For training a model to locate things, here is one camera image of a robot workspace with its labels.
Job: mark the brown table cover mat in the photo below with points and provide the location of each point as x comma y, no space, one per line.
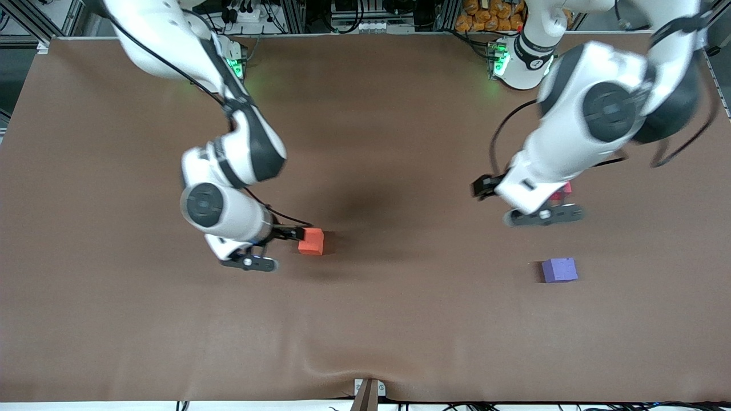
365,319

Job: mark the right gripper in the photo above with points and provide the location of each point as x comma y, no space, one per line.
284,232

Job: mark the aluminium frame profile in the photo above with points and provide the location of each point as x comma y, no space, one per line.
31,23

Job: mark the orange foam block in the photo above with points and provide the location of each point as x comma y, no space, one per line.
311,242

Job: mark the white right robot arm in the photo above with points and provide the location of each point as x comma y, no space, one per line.
228,211

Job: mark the purple foam block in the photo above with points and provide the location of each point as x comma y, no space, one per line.
559,270

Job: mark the white terminal block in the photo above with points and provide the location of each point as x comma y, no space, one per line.
368,26

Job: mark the red foam block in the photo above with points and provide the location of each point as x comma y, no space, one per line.
565,188

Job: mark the bag of orange items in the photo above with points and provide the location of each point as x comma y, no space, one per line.
488,16

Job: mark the white power strip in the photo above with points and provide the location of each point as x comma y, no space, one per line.
248,14

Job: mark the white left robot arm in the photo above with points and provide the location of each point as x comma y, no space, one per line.
611,108

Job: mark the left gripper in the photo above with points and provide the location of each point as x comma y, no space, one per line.
484,187

